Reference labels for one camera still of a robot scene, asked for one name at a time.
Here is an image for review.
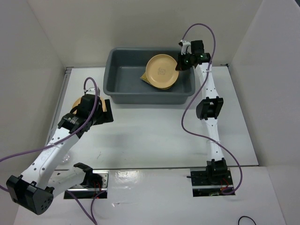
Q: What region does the yellow bear plate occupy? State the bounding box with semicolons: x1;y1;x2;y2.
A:
72;97;107;112
144;54;179;90

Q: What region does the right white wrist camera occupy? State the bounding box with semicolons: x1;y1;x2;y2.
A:
179;40;191;55

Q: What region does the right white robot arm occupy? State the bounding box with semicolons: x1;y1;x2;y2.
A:
176;39;227;185

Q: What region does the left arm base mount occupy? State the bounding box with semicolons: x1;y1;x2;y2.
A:
68;170;109;200

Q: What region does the grey plastic bin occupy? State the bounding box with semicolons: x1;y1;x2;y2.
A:
103;47;195;105

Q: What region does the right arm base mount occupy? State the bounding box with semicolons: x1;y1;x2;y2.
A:
187;168;234;197

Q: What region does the black cable loop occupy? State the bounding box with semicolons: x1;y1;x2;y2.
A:
238;216;257;225

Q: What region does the woven bamboo tray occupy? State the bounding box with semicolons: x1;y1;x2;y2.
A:
140;72;172;90

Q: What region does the clear glass cup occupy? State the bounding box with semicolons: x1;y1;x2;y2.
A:
60;151;71;165

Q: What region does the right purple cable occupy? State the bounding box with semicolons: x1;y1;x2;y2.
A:
181;23;243;195

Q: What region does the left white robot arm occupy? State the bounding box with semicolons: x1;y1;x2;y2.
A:
6;94;113;215

